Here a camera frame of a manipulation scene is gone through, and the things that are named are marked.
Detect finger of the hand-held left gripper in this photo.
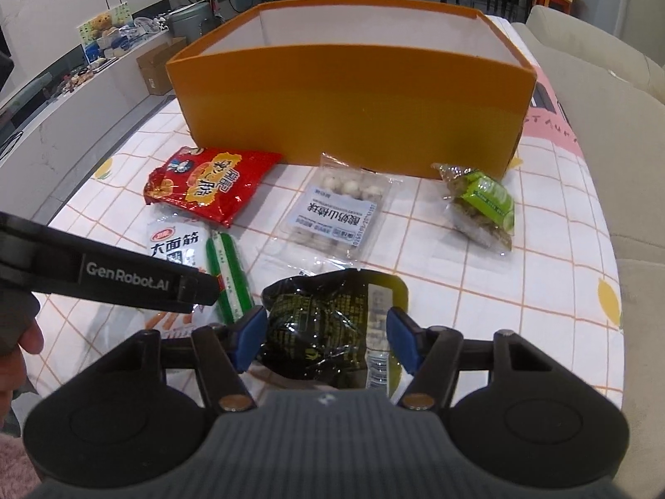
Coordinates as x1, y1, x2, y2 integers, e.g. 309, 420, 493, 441
174, 272, 220, 314

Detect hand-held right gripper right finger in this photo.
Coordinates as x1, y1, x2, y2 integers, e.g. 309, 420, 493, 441
389, 306, 564, 413

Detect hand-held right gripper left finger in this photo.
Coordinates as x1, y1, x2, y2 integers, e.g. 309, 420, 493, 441
96, 306, 267, 413

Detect white and brown snack packet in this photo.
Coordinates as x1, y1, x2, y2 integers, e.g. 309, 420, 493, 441
143, 217, 222, 343

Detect black and green snack packet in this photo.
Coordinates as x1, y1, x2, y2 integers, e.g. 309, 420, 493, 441
260, 269, 411, 390

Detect red snack bag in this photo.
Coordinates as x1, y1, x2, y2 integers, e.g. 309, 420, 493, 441
144, 146, 284, 228

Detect orange cardboard box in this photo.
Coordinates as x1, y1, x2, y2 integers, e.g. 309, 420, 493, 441
165, 0, 537, 180

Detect person's left hand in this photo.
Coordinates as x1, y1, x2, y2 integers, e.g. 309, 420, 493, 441
0, 317, 47, 427

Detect green white striped snack packet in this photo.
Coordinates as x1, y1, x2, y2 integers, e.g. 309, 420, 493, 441
205, 230, 255, 326

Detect table with lemon tablecloth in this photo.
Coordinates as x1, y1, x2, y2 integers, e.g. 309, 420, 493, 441
21, 13, 624, 411

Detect clear packet of white balls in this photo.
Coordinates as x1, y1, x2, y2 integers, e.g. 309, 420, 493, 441
281, 152, 403, 261

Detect green-label snack packet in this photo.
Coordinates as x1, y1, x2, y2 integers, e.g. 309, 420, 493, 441
431, 162, 516, 257

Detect white TV console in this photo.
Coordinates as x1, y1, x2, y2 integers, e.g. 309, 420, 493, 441
0, 36, 172, 167

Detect pink fuzzy cloth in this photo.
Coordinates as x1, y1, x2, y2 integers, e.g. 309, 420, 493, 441
0, 434, 42, 499

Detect brown cardboard box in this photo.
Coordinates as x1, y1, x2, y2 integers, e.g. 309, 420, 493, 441
136, 37, 188, 95

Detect teddy bear picture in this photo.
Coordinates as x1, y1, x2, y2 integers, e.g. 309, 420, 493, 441
78, 2, 133, 60

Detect grey round bin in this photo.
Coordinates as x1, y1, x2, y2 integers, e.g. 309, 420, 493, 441
169, 2, 227, 45

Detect beige sofa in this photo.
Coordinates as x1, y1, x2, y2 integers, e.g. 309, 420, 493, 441
512, 5, 665, 479

